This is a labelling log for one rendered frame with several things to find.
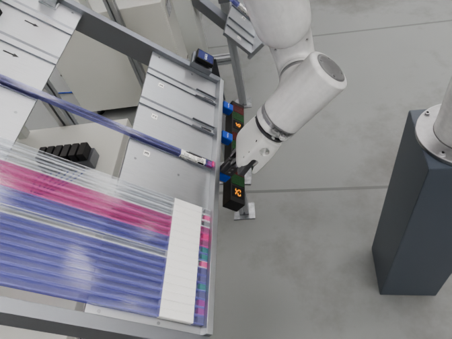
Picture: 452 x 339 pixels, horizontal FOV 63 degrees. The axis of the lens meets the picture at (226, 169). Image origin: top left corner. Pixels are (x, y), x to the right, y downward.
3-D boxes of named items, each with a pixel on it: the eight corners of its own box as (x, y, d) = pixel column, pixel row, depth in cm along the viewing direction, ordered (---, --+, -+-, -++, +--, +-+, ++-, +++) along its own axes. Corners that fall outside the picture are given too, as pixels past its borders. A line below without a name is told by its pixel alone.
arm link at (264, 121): (300, 142, 69) (290, 151, 71) (296, 110, 75) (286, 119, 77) (265, 124, 66) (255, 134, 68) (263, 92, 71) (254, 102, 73)
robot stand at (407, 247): (422, 247, 136) (494, 103, 82) (436, 296, 124) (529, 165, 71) (371, 247, 139) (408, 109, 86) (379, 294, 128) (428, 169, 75)
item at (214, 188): (210, 97, 105) (224, 80, 101) (192, 344, 64) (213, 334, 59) (207, 95, 105) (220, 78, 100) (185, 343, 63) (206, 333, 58)
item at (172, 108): (211, 89, 103) (217, 81, 101) (193, 340, 62) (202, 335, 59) (148, 58, 96) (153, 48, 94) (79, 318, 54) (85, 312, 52)
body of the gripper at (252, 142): (292, 148, 70) (257, 179, 77) (287, 112, 76) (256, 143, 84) (260, 134, 67) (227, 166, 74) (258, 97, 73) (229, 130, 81)
